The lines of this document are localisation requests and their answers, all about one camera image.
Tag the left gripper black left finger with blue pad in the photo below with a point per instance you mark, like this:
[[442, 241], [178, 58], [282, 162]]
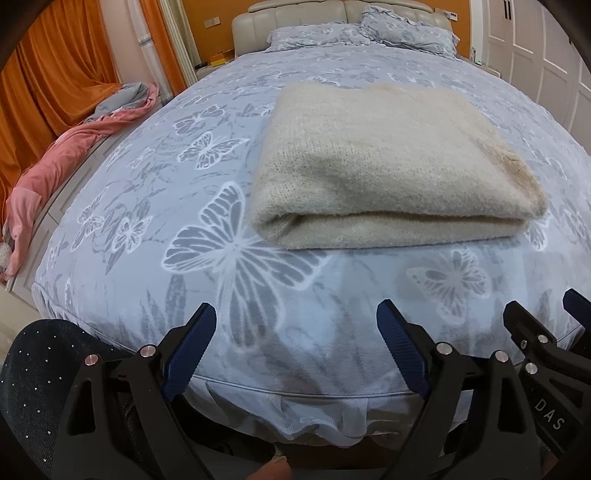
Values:
[[92, 427]]

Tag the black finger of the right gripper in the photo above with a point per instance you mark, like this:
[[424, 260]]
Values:
[[556, 383], [577, 306]]

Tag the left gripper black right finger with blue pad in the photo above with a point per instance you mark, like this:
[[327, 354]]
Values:
[[475, 422]]

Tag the cream knit sweater black hearts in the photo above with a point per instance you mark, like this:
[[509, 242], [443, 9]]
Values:
[[386, 166]]

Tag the person's right hand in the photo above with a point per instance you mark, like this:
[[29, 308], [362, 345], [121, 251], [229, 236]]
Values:
[[276, 469]]

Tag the black sparkly trouser leg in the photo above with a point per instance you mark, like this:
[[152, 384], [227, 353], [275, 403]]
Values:
[[36, 377]]

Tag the grey butterfly print bedspread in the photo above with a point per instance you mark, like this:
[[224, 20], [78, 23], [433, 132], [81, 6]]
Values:
[[161, 228]]

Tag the pink blanket on floor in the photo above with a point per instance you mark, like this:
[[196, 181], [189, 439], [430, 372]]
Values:
[[36, 186]]

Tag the white panelled wardrobe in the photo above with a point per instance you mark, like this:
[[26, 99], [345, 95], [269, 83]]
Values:
[[527, 46]]

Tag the grey cloth on floor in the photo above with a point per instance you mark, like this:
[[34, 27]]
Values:
[[129, 96]]

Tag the right grey floral pillow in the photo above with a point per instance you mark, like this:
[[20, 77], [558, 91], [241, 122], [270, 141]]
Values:
[[393, 30]]

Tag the grey floral pillow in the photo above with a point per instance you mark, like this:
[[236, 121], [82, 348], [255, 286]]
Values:
[[323, 35], [393, 30]]

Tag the left grey floral pillow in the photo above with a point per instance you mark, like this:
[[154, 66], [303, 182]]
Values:
[[323, 35]]

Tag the white bedside table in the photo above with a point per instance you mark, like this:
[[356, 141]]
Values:
[[203, 71]]

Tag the orange curtain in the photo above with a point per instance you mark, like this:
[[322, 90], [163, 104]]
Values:
[[59, 72]]

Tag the white sheer curtain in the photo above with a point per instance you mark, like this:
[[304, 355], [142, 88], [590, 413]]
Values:
[[148, 50]]

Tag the beige padded leather headboard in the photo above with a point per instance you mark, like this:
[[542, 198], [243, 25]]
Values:
[[251, 29]]

